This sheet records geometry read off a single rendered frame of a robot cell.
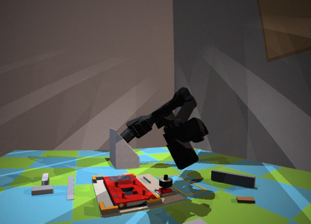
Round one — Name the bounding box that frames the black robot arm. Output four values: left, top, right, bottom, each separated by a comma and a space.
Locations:
120, 87, 208, 145

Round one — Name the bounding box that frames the black tyre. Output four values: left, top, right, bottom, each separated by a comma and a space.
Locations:
159, 177, 173, 188

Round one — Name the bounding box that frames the brown flat block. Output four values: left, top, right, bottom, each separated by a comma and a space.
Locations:
236, 196, 255, 203

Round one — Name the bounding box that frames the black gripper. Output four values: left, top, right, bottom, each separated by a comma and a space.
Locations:
151, 105, 199, 170

